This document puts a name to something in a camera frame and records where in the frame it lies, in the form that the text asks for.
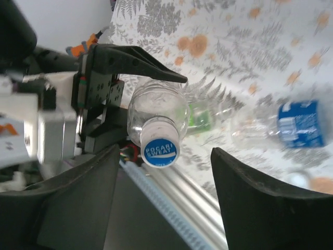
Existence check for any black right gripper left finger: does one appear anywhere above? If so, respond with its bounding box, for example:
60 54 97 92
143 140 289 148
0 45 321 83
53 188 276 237
0 144 121 250

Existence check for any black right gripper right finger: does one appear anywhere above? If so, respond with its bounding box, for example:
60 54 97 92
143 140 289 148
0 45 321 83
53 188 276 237
210 146 333 250

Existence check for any clear unlabelled plastic bottle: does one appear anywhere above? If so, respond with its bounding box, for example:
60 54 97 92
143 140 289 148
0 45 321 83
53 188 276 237
126 77 191 146

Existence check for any blue label plastic bottle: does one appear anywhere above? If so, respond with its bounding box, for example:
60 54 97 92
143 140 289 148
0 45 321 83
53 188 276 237
231 100 327 149

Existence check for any floral table cover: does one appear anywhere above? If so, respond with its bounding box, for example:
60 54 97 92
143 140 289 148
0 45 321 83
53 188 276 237
108 0 333 198

